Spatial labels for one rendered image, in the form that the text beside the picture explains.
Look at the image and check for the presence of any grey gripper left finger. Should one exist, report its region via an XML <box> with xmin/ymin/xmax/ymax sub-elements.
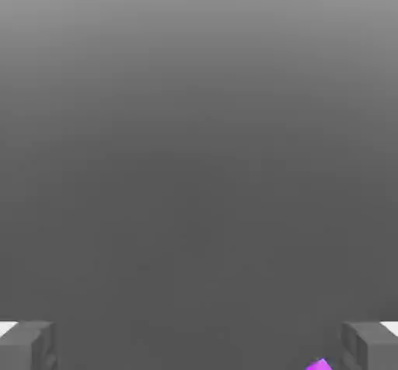
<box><xmin>0</xmin><ymin>320</ymin><xmax>58</xmax><ymax>370</ymax></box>

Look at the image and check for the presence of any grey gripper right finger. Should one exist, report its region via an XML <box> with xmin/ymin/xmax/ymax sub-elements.
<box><xmin>340</xmin><ymin>320</ymin><xmax>398</xmax><ymax>370</ymax></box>

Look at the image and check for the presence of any large magenta box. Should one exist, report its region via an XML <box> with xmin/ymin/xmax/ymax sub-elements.
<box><xmin>305</xmin><ymin>358</ymin><xmax>334</xmax><ymax>370</ymax></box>

